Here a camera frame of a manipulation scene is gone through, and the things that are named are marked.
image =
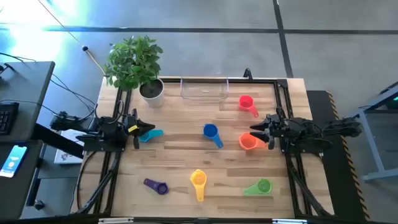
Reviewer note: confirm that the black hazard-striped floor mat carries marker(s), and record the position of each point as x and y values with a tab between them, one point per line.
329	174

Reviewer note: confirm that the smartphone with blue screen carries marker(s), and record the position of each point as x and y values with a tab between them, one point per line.
14	160

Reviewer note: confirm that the black keyboard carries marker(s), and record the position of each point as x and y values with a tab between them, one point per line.
7	118

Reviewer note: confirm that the black camera clamp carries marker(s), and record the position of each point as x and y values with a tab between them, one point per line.
247	74

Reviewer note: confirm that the black desk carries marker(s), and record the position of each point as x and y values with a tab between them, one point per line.
28	87

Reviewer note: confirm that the teal measuring cup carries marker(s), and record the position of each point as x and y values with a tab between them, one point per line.
155	134

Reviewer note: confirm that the white plant pot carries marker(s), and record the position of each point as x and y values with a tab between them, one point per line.
155	101

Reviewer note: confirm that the purple measuring cup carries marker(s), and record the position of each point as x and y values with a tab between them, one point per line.
161	188

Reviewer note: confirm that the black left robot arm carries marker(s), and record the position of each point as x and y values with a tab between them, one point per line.
105	127

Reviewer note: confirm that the yellow tape tag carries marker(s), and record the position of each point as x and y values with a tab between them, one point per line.
132	128

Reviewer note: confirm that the white booklet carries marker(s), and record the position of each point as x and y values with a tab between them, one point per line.
66	157

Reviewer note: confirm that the yellow measuring cup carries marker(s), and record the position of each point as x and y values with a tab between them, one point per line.
198	180

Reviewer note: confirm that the black aluminium table frame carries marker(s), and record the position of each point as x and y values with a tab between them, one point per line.
261	81

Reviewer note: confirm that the blue measuring cup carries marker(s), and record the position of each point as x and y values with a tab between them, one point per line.
211	130

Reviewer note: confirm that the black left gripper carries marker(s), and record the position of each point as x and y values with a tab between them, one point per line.
136	118

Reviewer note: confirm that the blue-grey metal frame table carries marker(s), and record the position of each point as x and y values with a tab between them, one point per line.
374	146

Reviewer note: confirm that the orange measuring cup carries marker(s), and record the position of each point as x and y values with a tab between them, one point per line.
248	142

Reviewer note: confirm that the clear plastic basket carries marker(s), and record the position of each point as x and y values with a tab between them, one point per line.
203	93

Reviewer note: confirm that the silver metal bracket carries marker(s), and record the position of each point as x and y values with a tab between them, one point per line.
115	221
289	221

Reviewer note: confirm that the wooden stick with black knob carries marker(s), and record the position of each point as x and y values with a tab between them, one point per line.
84	48

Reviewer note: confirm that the red measuring cup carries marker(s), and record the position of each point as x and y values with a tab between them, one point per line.
245	103

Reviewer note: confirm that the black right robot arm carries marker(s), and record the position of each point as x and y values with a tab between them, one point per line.
311	130

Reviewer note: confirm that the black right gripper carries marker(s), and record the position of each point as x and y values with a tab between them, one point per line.
275	127

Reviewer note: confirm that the black caster wheel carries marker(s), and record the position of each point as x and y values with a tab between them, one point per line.
39	205

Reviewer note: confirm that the green measuring cup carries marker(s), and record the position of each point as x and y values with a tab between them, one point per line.
264	186

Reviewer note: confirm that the green leafy plant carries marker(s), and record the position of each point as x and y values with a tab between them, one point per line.
133	62

